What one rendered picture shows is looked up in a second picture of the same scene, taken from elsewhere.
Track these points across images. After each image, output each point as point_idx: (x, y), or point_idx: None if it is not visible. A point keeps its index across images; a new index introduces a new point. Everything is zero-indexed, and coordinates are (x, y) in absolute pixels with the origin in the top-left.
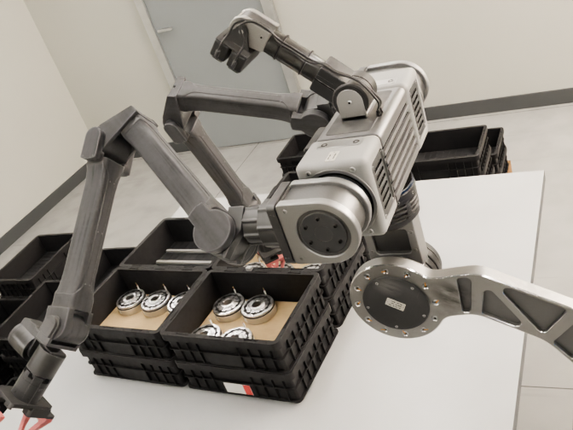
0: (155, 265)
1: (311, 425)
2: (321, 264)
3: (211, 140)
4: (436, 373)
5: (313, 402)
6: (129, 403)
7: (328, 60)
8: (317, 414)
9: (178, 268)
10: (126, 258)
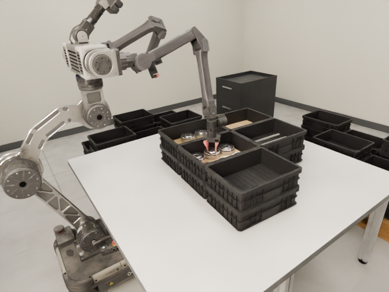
0: (257, 123)
1: (150, 158)
2: (181, 146)
3: (200, 64)
4: (123, 185)
5: (158, 161)
6: None
7: (85, 20)
8: (152, 160)
9: (245, 126)
10: (278, 119)
